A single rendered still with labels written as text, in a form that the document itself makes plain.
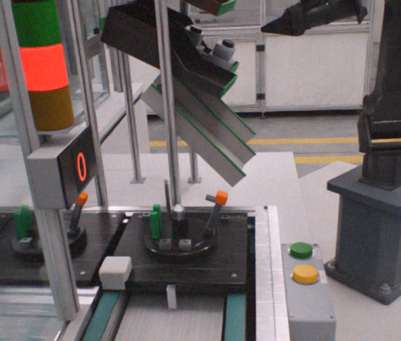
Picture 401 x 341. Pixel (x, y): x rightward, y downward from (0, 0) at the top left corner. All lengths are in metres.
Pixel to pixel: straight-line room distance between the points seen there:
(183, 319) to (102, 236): 0.25
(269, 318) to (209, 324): 0.10
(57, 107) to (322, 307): 0.47
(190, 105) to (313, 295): 0.56
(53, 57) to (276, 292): 0.47
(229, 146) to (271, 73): 3.68
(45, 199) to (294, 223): 0.71
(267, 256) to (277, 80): 4.02
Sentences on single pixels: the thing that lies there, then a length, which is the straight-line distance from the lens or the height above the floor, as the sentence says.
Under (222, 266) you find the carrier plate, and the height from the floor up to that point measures 0.97.
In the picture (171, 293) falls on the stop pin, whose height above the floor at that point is 0.96.
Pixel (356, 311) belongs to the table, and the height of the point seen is 0.86.
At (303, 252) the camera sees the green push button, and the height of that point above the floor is 0.97.
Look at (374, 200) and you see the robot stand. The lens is 0.87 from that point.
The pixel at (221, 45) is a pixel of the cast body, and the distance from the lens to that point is 1.17.
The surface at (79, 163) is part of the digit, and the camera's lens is 0.64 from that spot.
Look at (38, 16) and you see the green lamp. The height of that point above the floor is 1.39.
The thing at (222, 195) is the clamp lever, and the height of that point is 1.07.
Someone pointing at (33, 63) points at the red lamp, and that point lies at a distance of 0.60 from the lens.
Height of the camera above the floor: 1.44
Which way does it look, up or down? 23 degrees down
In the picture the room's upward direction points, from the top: 3 degrees counter-clockwise
